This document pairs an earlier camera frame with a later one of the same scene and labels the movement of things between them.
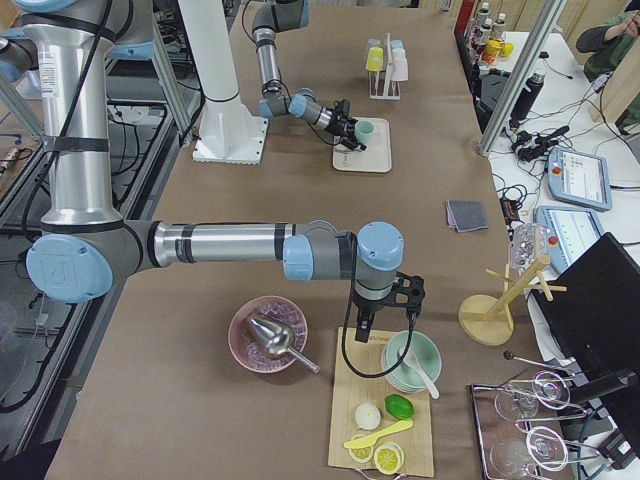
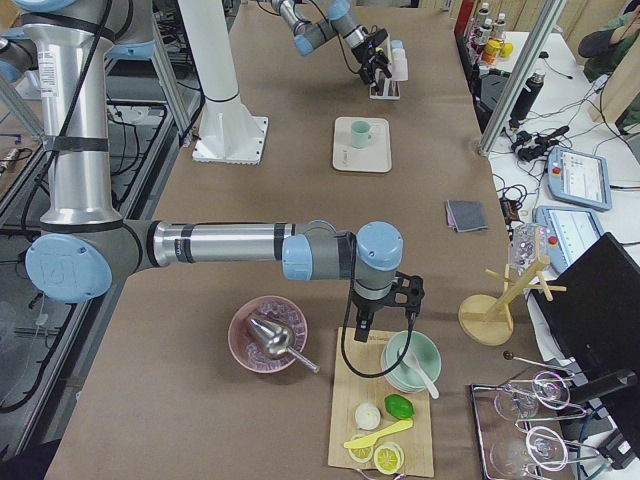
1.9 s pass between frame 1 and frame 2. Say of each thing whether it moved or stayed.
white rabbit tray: stayed
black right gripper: stayed
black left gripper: moved
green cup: stayed
